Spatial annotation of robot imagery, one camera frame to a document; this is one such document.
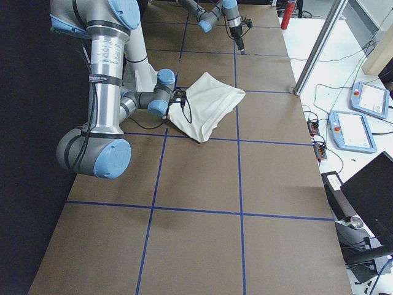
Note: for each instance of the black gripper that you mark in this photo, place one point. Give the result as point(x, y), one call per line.
point(236, 32)

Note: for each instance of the cream long-sleeve printed shirt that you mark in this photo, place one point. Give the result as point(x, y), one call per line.
point(210, 100)

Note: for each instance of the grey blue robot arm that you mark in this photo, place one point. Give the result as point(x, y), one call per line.
point(222, 9)
point(121, 81)

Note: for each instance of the red cylinder bottle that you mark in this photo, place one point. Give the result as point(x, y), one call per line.
point(289, 8)

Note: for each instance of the orange black connector board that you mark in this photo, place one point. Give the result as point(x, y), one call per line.
point(313, 128)

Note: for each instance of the wooden beige board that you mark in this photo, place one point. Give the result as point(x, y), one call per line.
point(381, 55)

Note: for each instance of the near teach pendant tablet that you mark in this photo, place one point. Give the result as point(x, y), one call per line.
point(351, 132)

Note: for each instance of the teach pendant tablet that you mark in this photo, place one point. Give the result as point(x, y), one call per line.
point(370, 99)
point(351, 132)

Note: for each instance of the far teach pendant tablet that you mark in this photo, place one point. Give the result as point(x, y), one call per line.
point(370, 99)

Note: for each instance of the black box white label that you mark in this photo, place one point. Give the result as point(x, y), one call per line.
point(335, 197)

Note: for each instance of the black monitor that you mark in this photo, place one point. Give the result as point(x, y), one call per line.
point(369, 192)

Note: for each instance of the silver round knob device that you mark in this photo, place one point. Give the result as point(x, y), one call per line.
point(356, 222)

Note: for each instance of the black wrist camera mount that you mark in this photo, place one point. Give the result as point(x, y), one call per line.
point(179, 96)
point(246, 22)

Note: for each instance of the white mast base plate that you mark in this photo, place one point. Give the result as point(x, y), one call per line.
point(139, 77)

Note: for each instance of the aluminium frame post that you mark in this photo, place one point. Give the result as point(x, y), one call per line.
point(321, 41)

